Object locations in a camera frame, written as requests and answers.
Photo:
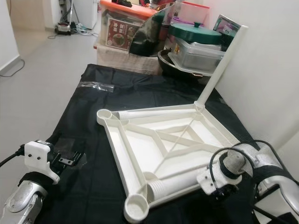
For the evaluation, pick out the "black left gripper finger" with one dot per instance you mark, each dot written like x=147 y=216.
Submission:
x=76 y=157

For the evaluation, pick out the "white plastic children table top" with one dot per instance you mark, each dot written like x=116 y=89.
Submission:
x=140 y=149

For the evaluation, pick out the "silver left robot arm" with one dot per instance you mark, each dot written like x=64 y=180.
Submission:
x=23 y=200

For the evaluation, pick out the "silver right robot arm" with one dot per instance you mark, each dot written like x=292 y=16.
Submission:
x=264 y=163

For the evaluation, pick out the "red printed carton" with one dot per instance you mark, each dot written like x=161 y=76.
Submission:
x=121 y=36

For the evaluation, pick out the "small floor appliance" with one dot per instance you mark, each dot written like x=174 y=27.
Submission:
x=63 y=29

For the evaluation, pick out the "black round wok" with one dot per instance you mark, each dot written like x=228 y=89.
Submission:
x=170 y=66

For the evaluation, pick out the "clear plastic storage container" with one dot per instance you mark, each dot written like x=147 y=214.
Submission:
x=201 y=53

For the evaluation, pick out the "black plastic bag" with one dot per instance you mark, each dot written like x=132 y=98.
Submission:
x=149 y=35

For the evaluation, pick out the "clear bin with orange lid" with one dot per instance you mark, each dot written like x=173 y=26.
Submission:
x=124 y=9

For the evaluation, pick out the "green round pot lid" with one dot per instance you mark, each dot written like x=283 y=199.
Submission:
x=196 y=32

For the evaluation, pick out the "small black bundle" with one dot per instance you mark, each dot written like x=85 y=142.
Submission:
x=124 y=3

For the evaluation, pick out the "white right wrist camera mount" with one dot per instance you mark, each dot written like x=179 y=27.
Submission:
x=210 y=179

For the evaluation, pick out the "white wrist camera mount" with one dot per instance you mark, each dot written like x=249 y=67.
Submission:
x=39 y=156
x=210 y=179

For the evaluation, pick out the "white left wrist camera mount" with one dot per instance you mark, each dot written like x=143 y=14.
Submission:
x=39 y=156

